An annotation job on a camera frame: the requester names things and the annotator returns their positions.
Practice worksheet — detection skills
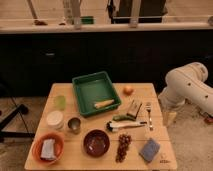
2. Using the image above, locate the green box on shelf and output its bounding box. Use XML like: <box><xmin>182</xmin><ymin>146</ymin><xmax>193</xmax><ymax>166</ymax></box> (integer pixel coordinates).
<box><xmin>81</xmin><ymin>16</ymin><xmax>94</xmax><ymax>24</ymax></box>

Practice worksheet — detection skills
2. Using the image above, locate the small metal cup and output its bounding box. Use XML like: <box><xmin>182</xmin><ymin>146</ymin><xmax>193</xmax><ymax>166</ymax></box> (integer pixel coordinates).
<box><xmin>68</xmin><ymin>117</ymin><xmax>81</xmax><ymax>134</ymax></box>

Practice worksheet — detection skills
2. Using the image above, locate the grey folded cloth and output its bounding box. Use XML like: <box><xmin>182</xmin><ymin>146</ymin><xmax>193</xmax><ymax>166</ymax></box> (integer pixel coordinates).
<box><xmin>40</xmin><ymin>139</ymin><xmax>56</xmax><ymax>160</ymax></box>

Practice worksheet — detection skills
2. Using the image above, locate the bunch of dark grapes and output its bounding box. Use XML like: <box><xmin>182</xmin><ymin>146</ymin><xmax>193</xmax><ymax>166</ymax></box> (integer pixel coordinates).
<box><xmin>115</xmin><ymin>134</ymin><xmax>132</xmax><ymax>162</ymax></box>

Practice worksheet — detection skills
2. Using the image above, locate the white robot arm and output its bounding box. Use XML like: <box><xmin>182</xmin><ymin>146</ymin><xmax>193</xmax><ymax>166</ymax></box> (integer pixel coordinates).
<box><xmin>158</xmin><ymin>62</ymin><xmax>213</xmax><ymax>126</ymax></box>

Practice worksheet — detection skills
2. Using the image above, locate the dark brown bowl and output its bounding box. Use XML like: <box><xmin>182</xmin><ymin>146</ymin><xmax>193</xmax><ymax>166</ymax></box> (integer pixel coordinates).
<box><xmin>83</xmin><ymin>129</ymin><xmax>110</xmax><ymax>157</ymax></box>

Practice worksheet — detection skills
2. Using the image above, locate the green pepper toy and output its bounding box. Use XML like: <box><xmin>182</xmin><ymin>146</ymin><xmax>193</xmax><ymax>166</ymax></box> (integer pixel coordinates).
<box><xmin>112</xmin><ymin>115</ymin><xmax>136</xmax><ymax>121</ymax></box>

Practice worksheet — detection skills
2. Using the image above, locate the orange plastic bowl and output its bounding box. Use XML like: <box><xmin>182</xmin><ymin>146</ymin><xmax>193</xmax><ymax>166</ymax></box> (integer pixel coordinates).
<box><xmin>32</xmin><ymin>132</ymin><xmax>64</xmax><ymax>165</ymax></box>

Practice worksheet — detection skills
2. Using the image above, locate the translucent green cup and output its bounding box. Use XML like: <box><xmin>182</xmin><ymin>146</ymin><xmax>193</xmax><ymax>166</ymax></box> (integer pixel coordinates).
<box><xmin>54</xmin><ymin>95</ymin><xmax>66</xmax><ymax>110</ymax></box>

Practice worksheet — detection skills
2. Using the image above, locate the cream corn cob toy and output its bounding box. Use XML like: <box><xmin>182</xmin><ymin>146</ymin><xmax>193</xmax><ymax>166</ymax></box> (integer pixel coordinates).
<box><xmin>94</xmin><ymin>99</ymin><xmax>114</xmax><ymax>109</ymax></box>

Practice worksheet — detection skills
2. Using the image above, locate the black chair base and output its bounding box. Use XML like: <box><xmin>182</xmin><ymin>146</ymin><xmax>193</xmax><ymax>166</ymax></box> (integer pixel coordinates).
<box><xmin>0</xmin><ymin>83</ymin><xmax>36</xmax><ymax>144</ymax></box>

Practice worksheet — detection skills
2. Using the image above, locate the wooden folding table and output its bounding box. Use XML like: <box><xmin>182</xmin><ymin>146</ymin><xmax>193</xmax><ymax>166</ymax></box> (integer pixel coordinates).
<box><xmin>25</xmin><ymin>83</ymin><xmax>177</xmax><ymax>171</ymax></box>

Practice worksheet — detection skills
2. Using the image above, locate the white round container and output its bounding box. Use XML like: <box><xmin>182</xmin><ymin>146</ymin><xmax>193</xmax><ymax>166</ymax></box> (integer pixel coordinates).
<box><xmin>46</xmin><ymin>111</ymin><xmax>64</xmax><ymax>129</ymax></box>

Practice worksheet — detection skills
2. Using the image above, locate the wooden block box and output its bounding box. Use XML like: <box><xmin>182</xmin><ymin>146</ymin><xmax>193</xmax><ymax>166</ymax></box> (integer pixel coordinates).
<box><xmin>127</xmin><ymin>100</ymin><xmax>142</xmax><ymax>119</ymax></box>

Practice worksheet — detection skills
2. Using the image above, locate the silver fork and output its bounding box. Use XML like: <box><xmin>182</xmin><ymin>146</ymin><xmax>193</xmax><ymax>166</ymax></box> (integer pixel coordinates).
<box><xmin>145</xmin><ymin>102</ymin><xmax>153</xmax><ymax>131</ymax></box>

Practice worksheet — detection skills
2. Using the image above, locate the orange round fruit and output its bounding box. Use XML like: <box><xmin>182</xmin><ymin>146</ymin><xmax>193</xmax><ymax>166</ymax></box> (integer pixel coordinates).
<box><xmin>123</xmin><ymin>86</ymin><xmax>134</xmax><ymax>95</ymax></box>

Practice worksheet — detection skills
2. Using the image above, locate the blue sponge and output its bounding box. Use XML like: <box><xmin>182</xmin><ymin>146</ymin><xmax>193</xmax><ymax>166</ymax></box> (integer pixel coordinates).
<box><xmin>139</xmin><ymin>138</ymin><xmax>160</xmax><ymax>162</ymax></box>

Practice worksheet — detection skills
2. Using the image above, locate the green plastic tray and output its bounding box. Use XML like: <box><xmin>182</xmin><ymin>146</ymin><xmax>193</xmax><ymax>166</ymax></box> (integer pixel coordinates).
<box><xmin>72</xmin><ymin>71</ymin><xmax>121</xmax><ymax>117</ymax></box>

